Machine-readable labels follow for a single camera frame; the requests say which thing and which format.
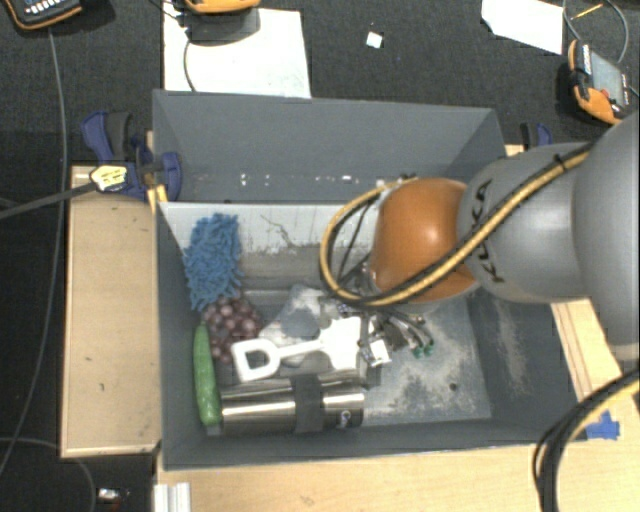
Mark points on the grey metal bin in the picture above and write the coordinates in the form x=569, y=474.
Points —
x=310, y=150

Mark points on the blue microfibre duster cloth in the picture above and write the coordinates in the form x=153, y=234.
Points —
x=212, y=260

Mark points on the purple toy grapes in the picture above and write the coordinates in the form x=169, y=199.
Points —
x=230, y=320

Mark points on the white toy shovel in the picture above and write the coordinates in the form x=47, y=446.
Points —
x=340, y=342

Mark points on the steel flask with black band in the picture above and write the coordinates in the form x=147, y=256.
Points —
x=260, y=410

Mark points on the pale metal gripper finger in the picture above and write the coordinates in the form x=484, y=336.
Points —
x=344, y=310
x=377, y=353

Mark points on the green toy cucumber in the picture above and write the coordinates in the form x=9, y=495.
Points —
x=205, y=375

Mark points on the pale wood board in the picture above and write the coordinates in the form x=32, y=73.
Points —
x=110, y=310

